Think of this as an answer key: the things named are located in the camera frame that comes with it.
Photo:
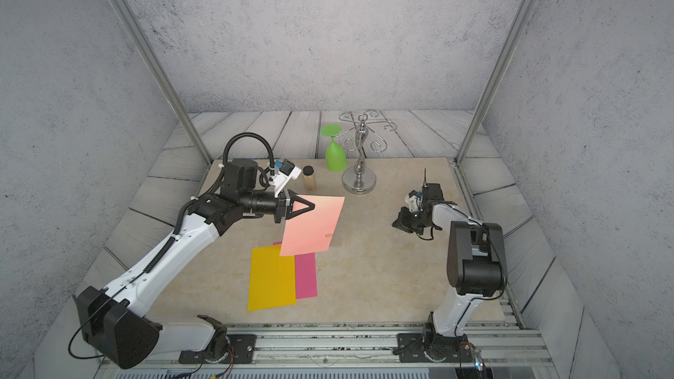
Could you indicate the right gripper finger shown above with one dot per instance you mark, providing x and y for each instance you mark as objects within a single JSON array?
[
  {"x": 404, "y": 220},
  {"x": 418, "y": 231}
]

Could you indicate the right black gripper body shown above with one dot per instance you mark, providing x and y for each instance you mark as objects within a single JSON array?
[{"x": 419, "y": 220}]

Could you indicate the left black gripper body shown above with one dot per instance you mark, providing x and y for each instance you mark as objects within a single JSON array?
[{"x": 262, "y": 203}]

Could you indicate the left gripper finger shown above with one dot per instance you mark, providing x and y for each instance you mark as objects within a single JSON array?
[
  {"x": 298, "y": 203},
  {"x": 291, "y": 213}
]

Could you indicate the salmon pink paper sheet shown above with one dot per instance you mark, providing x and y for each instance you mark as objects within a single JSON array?
[{"x": 305, "y": 234}]

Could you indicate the magenta paper sheet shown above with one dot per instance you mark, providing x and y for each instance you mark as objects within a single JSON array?
[{"x": 301, "y": 269}]

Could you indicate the yellow paper sheet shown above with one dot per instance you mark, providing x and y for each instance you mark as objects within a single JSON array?
[{"x": 272, "y": 280}]

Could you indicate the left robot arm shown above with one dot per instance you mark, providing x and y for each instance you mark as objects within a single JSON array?
[{"x": 114, "y": 320}]

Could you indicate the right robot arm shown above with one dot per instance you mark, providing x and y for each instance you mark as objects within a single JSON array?
[{"x": 476, "y": 268}]

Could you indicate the wooden block with black cap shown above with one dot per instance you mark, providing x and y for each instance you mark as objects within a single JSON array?
[{"x": 308, "y": 176}]

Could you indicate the green plastic wine glass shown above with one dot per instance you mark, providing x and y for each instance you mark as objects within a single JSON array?
[{"x": 336, "y": 159}]

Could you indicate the silver metal hanger stand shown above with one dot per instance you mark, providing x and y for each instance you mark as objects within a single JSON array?
[{"x": 359, "y": 179}]

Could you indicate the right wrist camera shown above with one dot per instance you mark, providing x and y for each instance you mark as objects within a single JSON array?
[{"x": 414, "y": 201}]

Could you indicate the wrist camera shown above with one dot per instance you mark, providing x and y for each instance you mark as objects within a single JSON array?
[
  {"x": 283, "y": 172},
  {"x": 414, "y": 201}
]

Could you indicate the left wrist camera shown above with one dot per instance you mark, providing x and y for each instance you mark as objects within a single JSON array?
[{"x": 283, "y": 172}]

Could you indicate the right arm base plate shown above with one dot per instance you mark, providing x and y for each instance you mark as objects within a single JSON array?
[{"x": 431, "y": 348}]

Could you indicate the aluminium front rail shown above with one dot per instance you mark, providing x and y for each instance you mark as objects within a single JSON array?
[{"x": 494, "y": 346}]

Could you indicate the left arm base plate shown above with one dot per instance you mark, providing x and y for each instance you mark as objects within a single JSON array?
[{"x": 234, "y": 348}]

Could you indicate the right aluminium frame post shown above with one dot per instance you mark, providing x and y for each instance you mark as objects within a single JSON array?
[{"x": 515, "y": 31}]

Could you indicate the aluminium frame post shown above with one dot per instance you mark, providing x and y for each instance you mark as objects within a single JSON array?
[
  {"x": 515, "y": 31},
  {"x": 147, "y": 54}
]

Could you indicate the left aluminium frame post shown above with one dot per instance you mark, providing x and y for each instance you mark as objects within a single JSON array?
[{"x": 147, "y": 54}]

